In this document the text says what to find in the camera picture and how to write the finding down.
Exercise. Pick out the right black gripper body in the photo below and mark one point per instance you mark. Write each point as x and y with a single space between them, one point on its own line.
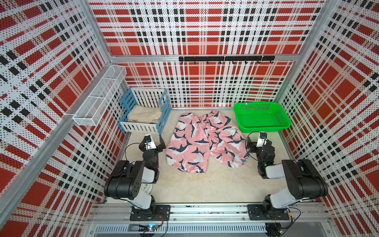
255 147

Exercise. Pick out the white twin bell alarm clock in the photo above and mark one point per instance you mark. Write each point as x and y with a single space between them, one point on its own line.
147 187

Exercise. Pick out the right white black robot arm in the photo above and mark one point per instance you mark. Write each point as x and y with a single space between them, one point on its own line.
303 180

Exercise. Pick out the green circuit board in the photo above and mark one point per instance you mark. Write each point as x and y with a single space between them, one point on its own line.
148 228

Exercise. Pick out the blue and white slatted crate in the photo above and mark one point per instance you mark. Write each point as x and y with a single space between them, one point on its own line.
147 97

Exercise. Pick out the black wall hook rail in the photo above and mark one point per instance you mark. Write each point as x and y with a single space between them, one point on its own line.
195 59

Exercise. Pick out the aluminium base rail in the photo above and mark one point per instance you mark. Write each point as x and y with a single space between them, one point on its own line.
304 219

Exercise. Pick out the white wire mesh shelf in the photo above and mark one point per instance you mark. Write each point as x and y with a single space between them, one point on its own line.
106 84

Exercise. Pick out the green plastic basket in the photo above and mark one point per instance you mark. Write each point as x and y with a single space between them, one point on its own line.
261 117

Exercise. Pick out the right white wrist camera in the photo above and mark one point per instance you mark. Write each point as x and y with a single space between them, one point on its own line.
262 139

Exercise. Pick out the pink shark print shorts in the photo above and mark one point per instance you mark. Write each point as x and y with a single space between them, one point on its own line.
195 139

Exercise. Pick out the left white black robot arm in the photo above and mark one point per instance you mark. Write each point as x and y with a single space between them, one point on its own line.
127 178

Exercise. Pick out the beige folded towel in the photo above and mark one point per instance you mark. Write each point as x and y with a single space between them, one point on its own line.
143 114

